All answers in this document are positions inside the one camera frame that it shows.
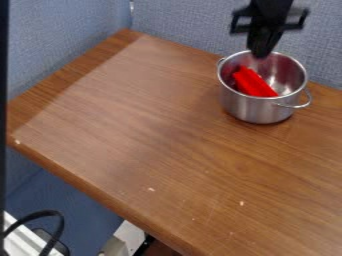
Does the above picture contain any metal pot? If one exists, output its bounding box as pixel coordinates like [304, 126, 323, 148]
[216, 51, 312, 124]

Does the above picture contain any red star-shaped block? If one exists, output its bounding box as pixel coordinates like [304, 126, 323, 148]
[232, 66, 279, 97]

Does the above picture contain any dark vertical bar at left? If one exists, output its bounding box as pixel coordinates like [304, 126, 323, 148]
[0, 0, 9, 256]

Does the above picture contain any black cable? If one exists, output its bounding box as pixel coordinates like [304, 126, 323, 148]
[2, 209, 66, 256]

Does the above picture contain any white table bracket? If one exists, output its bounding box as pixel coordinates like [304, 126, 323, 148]
[97, 221, 145, 256]

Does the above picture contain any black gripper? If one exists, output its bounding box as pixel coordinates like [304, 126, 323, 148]
[229, 6, 310, 58]

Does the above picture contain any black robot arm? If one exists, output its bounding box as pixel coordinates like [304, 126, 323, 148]
[229, 0, 310, 59]

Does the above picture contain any white box below table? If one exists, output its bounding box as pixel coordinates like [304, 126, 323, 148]
[4, 210, 61, 256]

